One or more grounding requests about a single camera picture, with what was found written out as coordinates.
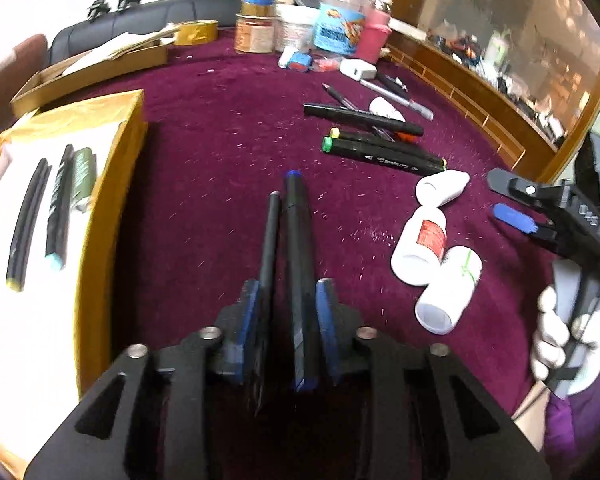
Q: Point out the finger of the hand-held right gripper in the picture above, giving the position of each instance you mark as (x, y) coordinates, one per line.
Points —
(512, 216)
(517, 189)

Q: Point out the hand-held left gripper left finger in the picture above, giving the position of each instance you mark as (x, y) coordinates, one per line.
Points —
(247, 320)

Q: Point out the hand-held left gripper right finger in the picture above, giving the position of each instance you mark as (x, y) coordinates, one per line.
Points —
(326, 325)

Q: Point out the thin black pen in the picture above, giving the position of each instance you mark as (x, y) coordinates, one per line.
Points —
(272, 240)

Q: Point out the black marker blue cap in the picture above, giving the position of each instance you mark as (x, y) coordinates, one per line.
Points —
(297, 240)

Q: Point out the white bottle red label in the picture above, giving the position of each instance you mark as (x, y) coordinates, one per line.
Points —
(415, 255)

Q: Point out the yellow box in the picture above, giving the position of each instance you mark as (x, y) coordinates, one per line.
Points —
(105, 210)

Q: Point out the person's right forearm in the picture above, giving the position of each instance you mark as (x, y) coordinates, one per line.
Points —
(570, 430)

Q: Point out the person's right hand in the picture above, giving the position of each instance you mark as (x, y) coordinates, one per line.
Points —
(547, 340)

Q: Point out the white plastic bottle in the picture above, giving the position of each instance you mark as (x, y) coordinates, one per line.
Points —
(442, 185)

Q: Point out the white bottle green mark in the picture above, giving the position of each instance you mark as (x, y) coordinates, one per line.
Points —
(445, 300)

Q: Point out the black marker green cap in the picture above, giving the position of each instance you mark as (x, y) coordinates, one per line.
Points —
(380, 159)

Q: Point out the silver pen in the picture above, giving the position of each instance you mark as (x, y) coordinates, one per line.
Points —
(400, 100)

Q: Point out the white conical bottle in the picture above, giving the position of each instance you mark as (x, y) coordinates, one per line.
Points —
(386, 108)

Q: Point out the black marker yellow cap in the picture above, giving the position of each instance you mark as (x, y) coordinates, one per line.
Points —
(370, 141)

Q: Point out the black small tool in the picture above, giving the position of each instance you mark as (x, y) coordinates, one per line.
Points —
(392, 85)

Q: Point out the glass pane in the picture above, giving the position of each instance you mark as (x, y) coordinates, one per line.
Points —
(505, 25)

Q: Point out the maroon felt table cover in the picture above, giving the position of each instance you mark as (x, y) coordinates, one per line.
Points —
(205, 160)

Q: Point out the long black marker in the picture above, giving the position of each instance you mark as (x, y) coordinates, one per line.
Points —
(355, 116)

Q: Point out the dark ballpoint pen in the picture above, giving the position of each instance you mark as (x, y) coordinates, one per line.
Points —
(342, 100)

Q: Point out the white power adapter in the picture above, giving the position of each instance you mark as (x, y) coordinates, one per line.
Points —
(356, 68)

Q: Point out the pink bottle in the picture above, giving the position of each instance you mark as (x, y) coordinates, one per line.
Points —
(375, 35)

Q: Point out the black marker light-blue end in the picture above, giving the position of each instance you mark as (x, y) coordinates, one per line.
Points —
(60, 205)

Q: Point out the orange small packet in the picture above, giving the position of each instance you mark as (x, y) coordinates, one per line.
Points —
(326, 65)

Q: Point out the blue label plastic jar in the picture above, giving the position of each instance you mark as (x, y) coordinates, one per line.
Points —
(340, 25)

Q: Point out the black marker yellow end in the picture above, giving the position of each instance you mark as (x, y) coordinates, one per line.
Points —
(25, 225)

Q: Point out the white and blue small box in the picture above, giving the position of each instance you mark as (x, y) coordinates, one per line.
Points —
(297, 61)

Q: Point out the white jar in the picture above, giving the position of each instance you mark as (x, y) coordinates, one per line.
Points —
(295, 32)

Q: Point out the yellow tape roll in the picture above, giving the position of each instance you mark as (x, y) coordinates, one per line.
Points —
(196, 35)

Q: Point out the flat cardboard box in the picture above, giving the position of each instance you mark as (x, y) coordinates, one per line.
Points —
(80, 82)

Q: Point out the white papers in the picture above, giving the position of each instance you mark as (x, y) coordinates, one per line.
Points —
(125, 42)

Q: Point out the dark sofa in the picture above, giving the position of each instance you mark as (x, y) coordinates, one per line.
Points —
(145, 15)

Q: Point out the small black object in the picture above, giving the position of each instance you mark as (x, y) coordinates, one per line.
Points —
(99, 9)
(128, 0)

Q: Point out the brown chair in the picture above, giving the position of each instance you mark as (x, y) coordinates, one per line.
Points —
(27, 55)

